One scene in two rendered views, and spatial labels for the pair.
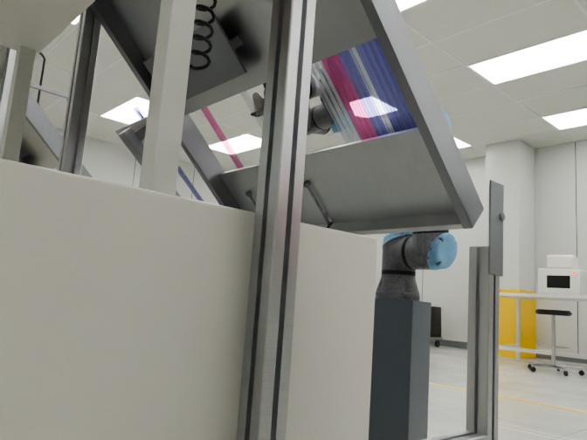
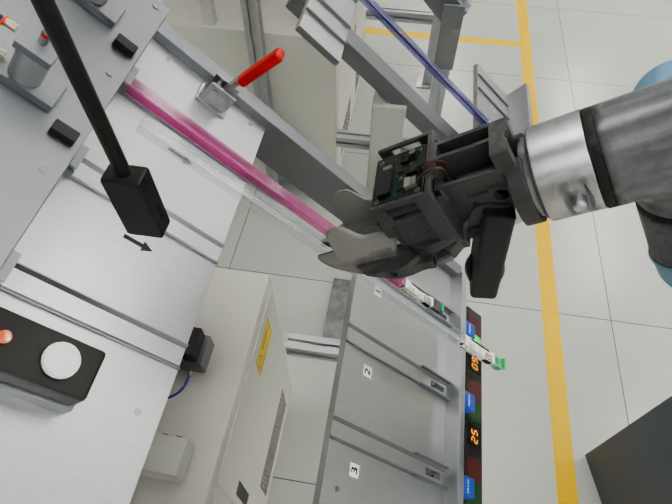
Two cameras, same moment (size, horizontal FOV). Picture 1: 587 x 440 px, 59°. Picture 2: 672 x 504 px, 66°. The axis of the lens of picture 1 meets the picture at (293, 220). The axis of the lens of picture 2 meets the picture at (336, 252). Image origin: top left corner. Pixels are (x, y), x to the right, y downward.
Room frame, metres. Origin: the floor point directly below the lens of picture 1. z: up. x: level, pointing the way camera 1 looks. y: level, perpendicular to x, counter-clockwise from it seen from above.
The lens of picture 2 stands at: (1.06, -0.13, 1.39)
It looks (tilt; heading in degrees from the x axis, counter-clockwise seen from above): 54 degrees down; 51
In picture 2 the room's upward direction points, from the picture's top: straight up
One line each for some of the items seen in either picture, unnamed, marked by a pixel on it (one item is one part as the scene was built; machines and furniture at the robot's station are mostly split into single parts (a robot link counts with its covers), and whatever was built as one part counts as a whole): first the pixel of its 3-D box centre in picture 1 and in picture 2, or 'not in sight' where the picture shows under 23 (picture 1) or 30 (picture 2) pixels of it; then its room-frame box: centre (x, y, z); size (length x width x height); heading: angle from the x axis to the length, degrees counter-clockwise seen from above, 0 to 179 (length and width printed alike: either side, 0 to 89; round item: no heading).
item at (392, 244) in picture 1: (400, 251); not in sight; (1.81, -0.38, 0.72); 0.13 x 0.12 x 0.14; 37
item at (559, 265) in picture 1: (562, 276); not in sight; (5.97, -3.13, 1.03); 0.44 x 0.37 x 0.46; 48
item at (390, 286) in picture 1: (397, 285); not in sight; (1.81, -0.38, 0.60); 0.15 x 0.15 x 0.10
